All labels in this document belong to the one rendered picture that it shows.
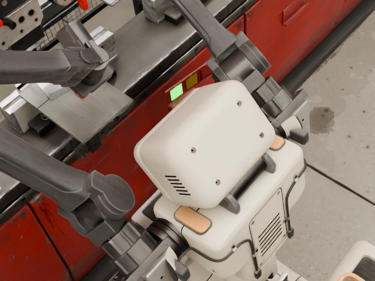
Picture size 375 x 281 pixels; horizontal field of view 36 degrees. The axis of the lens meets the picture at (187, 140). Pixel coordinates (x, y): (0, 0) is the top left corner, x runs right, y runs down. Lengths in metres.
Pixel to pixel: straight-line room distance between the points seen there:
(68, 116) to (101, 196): 0.55
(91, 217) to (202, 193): 0.21
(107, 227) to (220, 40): 0.46
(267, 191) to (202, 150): 0.17
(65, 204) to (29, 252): 0.83
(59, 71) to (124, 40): 0.71
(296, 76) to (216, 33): 1.64
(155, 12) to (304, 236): 1.10
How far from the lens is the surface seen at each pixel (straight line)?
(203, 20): 1.25
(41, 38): 1.63
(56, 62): 1.20
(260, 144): 1.04
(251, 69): 1.22
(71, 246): 2.01
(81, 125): 1.52
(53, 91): 1.61
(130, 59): 1.82
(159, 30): 1.89
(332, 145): 2.67
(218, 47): 1.23
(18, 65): 1.13
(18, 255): 1.84
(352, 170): 2.61
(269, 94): 1.21
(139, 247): 1.04
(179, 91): 1.80
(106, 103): 1.55
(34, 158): 1.00
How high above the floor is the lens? 2.15
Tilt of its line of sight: 53 degrees down
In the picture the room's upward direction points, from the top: 8 degrees counter-clockwise
